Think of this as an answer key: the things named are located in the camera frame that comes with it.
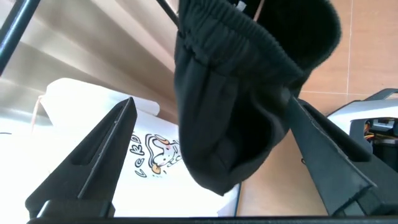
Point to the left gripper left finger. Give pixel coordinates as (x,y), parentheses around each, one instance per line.
(102,174)

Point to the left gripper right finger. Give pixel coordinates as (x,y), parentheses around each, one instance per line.
(335,180)

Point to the white garment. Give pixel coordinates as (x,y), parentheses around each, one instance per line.
(77,102)

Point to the black garment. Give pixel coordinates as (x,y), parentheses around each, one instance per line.
(217,93)

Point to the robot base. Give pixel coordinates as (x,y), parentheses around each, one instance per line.
(357,110)

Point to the black clothes rack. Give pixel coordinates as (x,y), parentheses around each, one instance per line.
(15,28)

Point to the beige curtain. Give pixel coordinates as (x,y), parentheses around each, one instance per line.
(109,56)

